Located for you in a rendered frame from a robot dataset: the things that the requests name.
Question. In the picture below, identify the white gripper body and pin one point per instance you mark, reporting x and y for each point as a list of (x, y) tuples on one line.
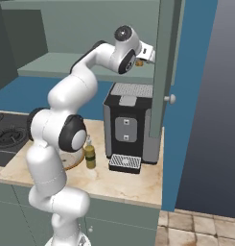
[(148, 54)]

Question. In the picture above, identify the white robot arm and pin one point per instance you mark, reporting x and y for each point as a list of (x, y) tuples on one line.
[(63, 105)]

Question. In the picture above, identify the brown shaker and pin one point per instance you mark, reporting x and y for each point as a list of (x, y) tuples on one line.
[(139, 63)]

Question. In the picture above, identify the green cabinet door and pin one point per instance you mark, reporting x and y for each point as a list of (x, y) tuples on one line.
[(162, 64)]

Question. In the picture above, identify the green glass bottle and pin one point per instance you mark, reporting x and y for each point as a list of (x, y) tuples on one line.
[(89, 155)]

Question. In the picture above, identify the wooden mixing bowl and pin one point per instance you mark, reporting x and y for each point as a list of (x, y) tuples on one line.
[(73, 159)]

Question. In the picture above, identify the green base cabinet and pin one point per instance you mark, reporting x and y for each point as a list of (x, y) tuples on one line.
[(122, 221)]

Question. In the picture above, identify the white base cabinet knob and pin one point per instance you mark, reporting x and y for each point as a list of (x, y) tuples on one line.
[(90, 229)]

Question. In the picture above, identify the white round door knob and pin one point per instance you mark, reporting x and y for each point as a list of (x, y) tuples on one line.
[(170, 98)]

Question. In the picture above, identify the black coffee machine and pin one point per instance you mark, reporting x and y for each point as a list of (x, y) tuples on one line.
[(131, 123)]

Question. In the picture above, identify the black hob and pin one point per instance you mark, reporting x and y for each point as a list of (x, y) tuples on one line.
[(7, 134)]

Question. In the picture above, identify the green open wall cabinet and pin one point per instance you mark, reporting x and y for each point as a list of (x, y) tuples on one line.
[(77, 38)]

